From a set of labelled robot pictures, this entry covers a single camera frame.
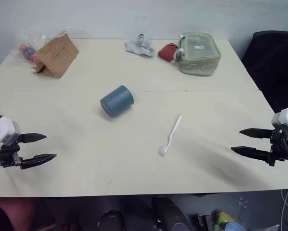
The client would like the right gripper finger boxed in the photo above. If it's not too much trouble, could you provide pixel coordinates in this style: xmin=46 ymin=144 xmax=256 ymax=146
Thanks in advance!
xmin=230 ymin=145 xmax=272 ymax=163
xmin=239 ymin=128 xmax=274 ymax=140

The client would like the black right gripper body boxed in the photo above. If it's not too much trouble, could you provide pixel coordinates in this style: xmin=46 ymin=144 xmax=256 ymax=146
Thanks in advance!
xmin=266 ymin=128 xmax=288 ymax=167

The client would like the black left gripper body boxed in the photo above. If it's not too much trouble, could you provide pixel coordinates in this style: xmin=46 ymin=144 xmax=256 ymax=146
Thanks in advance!
xmin=0 ymin=141 xmax=24 ymax=169

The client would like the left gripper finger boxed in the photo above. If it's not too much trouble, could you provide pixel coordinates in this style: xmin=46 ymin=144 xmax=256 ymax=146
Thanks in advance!
xmin=17 ymin=132 xmax=48 ymax=145
xmin=20 ymin=154 xmax=58 ymax=170

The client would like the dark red rounded object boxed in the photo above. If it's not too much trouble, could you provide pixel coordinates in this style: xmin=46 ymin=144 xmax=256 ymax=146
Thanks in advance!
xmin=0 ymin=197 xmax=36 ymax=231

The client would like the black chair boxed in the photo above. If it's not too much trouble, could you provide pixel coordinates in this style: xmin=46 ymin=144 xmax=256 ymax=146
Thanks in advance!
xmin=240 ymin=30 xmax=288 ymax=114

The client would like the yellow green object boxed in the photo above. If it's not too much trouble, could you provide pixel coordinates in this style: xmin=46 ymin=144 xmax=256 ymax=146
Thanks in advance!
xmin=211 ymin=210 xmax=236 ymax=223

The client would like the blue round lid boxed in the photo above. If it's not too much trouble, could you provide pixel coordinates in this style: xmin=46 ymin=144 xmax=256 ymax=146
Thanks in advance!
xmin=224 ymin=221 xmax=246 ymax=231

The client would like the white toothbrush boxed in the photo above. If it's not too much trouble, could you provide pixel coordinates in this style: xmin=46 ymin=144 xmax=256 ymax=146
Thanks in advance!
xmin=158 ymin=115 xmax=183 ymax=157

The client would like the brown paper bag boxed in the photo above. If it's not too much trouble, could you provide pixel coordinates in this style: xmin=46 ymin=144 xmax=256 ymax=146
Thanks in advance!
xmin=32 ymin=32 xmax=80 ymax=79

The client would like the cola bottle red label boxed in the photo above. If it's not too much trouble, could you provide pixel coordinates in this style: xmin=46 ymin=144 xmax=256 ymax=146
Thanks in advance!
xmin=18 ymin=43 xmax=38 ymax=62

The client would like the blue ribbed cup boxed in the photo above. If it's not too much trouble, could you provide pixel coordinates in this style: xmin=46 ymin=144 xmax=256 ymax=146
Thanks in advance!
xmin=100 ymin=85 xmax=135 ymax=119

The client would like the dark rounded shape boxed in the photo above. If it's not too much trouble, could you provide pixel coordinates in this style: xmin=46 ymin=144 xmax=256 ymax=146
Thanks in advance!
xmin=97 ymin=209 xmax=124 ymax=231

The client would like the clear plastic bag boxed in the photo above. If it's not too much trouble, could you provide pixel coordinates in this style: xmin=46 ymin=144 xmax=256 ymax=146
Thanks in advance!
xmin=11 ymin=26 xmax=74 ymax=64

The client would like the green zippered pouch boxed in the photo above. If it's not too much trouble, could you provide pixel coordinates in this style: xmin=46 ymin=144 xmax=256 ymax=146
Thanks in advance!
xmin=176 ymin=32 xmax=222 ymax=77

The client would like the white green toothpaste tube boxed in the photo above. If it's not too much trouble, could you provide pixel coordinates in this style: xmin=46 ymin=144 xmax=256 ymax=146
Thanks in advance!
xmin=173 ymin=35 xmax=185 ymax=61

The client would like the red folded cloth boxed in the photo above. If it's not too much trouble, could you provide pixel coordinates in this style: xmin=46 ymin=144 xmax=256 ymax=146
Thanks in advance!
xmin=157 ymin=42 xmax=178 ymax=63

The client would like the grey crumpled cloth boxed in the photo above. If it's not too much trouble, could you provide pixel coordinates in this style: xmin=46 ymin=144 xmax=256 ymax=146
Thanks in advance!
xmin=124 ymin=32 xmax=156 ymax=58

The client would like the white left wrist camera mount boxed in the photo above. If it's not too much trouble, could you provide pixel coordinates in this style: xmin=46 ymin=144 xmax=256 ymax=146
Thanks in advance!
xmin=0 ymin=115 xmax=22 ymax=171

